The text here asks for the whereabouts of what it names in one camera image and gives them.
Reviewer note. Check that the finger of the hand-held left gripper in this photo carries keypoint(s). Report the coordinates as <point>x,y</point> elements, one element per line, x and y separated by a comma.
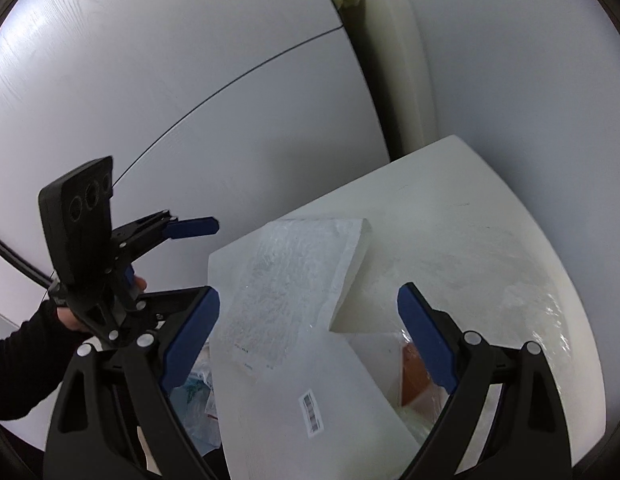
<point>129,280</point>
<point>192,227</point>

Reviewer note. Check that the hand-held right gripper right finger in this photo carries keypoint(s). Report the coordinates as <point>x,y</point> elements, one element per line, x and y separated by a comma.
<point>425,342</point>

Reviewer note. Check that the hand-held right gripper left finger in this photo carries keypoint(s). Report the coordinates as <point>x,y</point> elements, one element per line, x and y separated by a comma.
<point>190,342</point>

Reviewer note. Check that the white plastic mailer bag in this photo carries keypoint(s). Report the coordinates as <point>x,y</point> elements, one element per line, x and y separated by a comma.
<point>290,360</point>

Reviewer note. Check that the person's left forearm black sleeve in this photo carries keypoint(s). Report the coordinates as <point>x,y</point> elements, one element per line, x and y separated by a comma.
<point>20,365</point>

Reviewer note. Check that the person's left hand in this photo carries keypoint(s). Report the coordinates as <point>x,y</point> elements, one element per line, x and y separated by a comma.
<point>69,319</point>

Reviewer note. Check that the orange packet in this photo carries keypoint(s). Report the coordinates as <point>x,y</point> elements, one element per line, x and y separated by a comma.
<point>414,375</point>

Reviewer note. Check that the crumpled light blue plastic wrapper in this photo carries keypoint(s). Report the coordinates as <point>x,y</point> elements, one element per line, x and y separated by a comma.
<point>195,402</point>

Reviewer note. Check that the clear plastic bag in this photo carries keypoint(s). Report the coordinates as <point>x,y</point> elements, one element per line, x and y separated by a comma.
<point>537,310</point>

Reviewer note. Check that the white wood-grain wardrobe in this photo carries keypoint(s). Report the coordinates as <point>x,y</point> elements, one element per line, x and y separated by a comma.
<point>140,60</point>

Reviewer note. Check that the beige door frame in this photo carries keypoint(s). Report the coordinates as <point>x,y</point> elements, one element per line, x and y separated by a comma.
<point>389,60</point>

